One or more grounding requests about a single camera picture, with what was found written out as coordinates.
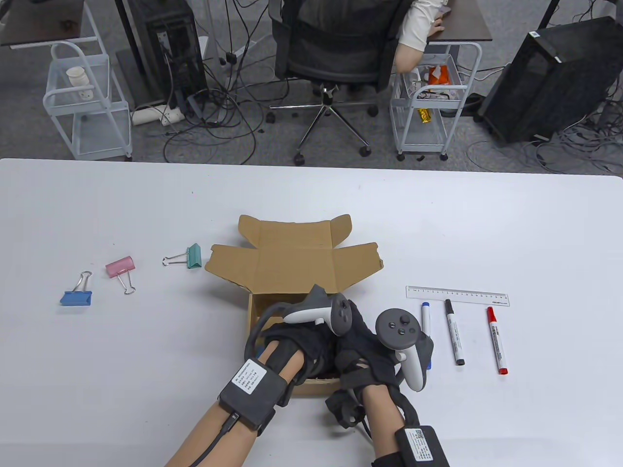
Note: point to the person's right hand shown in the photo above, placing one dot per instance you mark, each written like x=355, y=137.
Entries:
x=362, y=352

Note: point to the person's left hand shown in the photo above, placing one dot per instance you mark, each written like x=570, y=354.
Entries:
x=311, y=348

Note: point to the blue marker office supply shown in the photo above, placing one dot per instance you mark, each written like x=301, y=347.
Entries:
x=426, y=316

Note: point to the brown cardboard mailer box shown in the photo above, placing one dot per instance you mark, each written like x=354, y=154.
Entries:
x=292, y=262

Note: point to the black marker office supply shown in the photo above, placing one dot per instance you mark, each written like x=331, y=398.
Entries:
x=454, y=335

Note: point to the clear ruler office supply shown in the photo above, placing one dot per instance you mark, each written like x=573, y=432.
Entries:
x=457, y=296

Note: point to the red marker office supply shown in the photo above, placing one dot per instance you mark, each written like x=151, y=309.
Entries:
x=496, y=340

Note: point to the teal binder clip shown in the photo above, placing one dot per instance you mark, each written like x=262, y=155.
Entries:
x=194, y=256

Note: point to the pink binder clip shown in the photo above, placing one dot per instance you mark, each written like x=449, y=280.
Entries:
x=119, y=266

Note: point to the light blue binder clip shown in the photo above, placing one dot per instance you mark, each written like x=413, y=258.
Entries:
x=75, y=298

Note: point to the person's left forearm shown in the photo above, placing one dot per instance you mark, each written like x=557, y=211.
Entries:
x=204, y=438

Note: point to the person's right forearm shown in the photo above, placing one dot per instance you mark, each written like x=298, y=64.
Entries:
x=384, y=418

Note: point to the black labelled wrist box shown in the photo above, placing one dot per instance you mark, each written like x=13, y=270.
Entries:
x=253, y=389
x=423, y=447

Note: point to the black mesh office chair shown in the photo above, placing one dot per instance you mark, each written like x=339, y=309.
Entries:
x=336, y=48

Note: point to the black and white left controller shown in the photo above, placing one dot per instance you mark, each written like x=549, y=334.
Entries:
x=311, y=311

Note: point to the black and white controller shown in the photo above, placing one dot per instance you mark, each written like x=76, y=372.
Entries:
x=311, y=311
x=396, y=328

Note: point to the black and white right controller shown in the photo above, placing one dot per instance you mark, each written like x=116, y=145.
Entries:
x=396, y=328

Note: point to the yellow snack packet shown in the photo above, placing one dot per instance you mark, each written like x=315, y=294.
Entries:
x=425, y=115

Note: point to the white power strip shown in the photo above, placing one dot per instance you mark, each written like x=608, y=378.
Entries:
x=155, y=115

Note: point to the orange packet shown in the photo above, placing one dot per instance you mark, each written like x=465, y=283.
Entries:
x=439, y=75

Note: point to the black power adapter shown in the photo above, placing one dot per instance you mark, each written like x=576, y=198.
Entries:
x=229, y=59

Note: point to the large black computer tower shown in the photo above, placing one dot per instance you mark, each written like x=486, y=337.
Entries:
x=559, y=82

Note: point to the white plug adapter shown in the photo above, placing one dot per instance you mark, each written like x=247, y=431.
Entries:
x=86, y=94

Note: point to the dark brown desk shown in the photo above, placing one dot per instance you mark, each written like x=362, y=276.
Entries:
x=467, y=24
x=39, y=19

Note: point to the white paper cup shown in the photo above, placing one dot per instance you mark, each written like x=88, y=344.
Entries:
x=76, y=78

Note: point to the black desk leg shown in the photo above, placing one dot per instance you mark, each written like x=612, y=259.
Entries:
x=547, y=12
x=129, y=34

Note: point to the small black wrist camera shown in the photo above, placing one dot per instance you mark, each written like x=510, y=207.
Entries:
x=343, y=408

